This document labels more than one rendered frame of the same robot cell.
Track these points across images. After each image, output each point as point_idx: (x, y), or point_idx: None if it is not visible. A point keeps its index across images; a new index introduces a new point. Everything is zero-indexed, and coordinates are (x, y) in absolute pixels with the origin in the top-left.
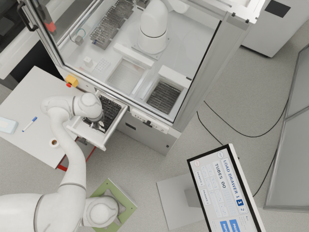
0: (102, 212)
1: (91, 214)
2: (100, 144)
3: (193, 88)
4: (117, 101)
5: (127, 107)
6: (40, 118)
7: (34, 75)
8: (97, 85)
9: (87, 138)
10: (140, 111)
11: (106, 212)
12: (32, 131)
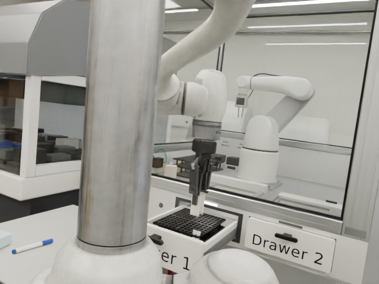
0: (251, 262)
1: (212, 261)
2: (195, 239)
3: (376, 43)
4: None
5: (236, 226)
6: (57, 244)
7: (69, 210)
8: (185, 184)
9: (165, 230)
10: (266, 218)
11: (264, 264)
12: (33, 256)
